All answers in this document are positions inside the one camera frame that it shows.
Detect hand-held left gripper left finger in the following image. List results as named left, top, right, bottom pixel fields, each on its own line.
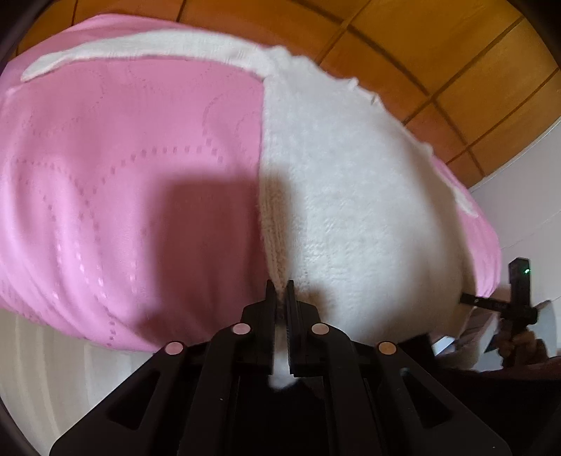
left=50, top=281, right=278, bottom=456

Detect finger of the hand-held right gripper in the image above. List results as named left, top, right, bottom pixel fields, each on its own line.
left=459, top=293, right=512, bottom=314

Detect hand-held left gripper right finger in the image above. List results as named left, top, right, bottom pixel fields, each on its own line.
left=286, top=281, right=513, bottom=456

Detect white knitted sweater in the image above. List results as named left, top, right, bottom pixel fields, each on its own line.
left=21, top=33, right=500, bottom=391

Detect person's right hand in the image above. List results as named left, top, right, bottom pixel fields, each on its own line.
left=499, top=329, right=549, bottom=367

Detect pink dotted bedsheet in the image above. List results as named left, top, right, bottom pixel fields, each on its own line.
left=0, top=13, right=502, bottom=354

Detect white mattress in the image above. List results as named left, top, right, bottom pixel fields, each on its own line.
left=0, top=307, right=158, bottom=452

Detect wooden panelled headboard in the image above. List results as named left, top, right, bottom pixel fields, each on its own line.
left=13, top=0, right=561, bottom=189

